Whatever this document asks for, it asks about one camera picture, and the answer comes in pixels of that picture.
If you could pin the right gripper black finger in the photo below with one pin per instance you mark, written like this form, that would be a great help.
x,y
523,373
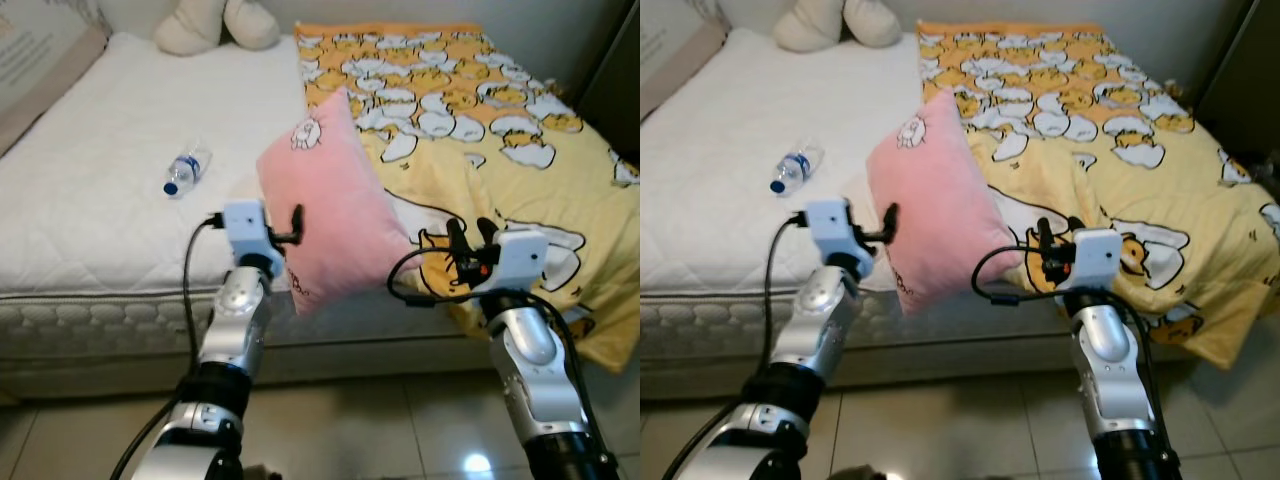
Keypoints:
x,y
488,232
1043,240
458,242
1075,228

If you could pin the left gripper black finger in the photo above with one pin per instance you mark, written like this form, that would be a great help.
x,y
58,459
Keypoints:
x,y
892,221
296,222

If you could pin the pink sheep print pillow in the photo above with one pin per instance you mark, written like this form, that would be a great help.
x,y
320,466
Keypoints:
x,y
930,200
320,200

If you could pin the yellow egg cartoon blanket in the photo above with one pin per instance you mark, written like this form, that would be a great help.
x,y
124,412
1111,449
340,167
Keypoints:
x,y
520,200
1150,190

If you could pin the clear blue label water bottle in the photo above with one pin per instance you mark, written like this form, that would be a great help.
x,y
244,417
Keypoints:
x,y
187,172
795,171

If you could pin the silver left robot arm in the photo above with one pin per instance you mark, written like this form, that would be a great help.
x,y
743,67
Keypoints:
x,y
820,330
235,330

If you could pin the white quilted mattress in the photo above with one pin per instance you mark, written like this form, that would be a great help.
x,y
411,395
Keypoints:
x,y
740,120
120,120

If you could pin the grey brown sliding wardrobe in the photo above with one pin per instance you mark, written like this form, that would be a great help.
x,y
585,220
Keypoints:
x,y
615,80
1245,80

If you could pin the beige bed base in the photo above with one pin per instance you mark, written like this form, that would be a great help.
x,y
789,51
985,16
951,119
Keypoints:
x,y
720,380
100,380

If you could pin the cream plush toy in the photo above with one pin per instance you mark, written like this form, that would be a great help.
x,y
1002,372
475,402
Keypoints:
x,y
820,25
200,30

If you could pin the silver left robot leg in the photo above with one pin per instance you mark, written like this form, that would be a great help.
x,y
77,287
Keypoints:
x,y
262,473
855,474

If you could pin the grey floral print pillow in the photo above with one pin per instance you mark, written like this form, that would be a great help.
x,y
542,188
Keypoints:
x,y
40,50
670,40

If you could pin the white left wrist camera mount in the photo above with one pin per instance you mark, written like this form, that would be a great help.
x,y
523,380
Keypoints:
x,y
245,228
830,228

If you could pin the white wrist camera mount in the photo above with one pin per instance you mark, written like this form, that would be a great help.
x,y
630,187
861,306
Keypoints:
x,y
520,258
830,228
1095,258
245,228

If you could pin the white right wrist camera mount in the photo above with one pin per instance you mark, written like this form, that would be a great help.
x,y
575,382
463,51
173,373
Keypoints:
x,y
520,258
1095,258

